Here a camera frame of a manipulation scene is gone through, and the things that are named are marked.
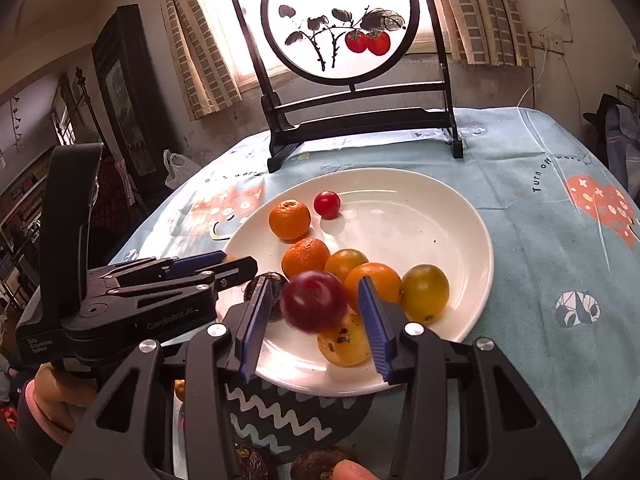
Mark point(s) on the large mandarin orange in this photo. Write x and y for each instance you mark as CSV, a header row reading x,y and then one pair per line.
x,y
305,258

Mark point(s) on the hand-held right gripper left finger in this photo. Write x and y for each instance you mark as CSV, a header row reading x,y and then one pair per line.
x,y
252,330

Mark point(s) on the light blue printed tablecloth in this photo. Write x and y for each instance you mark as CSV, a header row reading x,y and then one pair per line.
x,y
525,260

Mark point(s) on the wall power outlet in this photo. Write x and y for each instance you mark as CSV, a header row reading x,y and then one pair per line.
x,y
546,41

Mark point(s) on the person's left hand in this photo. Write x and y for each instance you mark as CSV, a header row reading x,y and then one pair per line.
x,y
65,395

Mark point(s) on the bookshelf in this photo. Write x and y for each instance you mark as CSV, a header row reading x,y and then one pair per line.
x,y
20,230

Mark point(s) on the small orange round fruit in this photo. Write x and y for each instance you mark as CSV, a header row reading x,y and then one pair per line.
x,y
179,390

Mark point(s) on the white plastic bag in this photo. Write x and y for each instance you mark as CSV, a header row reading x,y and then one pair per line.
x,y
180,167

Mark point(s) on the red cherry tomato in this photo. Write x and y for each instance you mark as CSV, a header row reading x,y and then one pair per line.
x,y
327,204

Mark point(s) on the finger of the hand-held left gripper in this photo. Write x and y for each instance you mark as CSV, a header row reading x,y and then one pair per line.
x,y
230,270
195,264

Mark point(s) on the dark red plum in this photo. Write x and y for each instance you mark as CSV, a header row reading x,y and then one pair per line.
x,y
314,301

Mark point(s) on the yellow-orange round fruit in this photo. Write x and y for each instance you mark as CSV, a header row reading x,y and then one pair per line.
x,y
346,263

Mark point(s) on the yellow-green plum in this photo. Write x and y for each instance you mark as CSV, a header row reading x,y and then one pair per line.
x,y
424,292

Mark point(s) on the person's left forearm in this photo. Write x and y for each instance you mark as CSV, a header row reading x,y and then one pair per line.
x,y
32,425

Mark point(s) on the white plate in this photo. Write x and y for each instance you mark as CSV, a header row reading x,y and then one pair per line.
x,y
400,220

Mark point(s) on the spotted yellow fruit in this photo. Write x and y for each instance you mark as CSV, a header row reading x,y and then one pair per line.
x,y
345,342

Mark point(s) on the round painted table screen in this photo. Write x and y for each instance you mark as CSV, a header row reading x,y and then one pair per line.
x,y
340,10

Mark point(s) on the blue-grey clothes pile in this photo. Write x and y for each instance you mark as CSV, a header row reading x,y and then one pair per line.
x,y
625,135

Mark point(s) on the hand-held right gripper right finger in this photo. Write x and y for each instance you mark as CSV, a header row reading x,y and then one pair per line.
x,y
377,330

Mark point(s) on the dark purple passion fruit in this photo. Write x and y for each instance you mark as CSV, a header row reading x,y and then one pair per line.
x,y
250,290

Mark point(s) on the dark framed wall painting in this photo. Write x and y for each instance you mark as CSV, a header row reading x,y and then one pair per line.
x,y
125,100

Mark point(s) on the person's right hand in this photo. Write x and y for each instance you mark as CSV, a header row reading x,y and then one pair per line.
x,y
352,471

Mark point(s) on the checked beige curtain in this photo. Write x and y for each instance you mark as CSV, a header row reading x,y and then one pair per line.
x,y
485,10
195,35

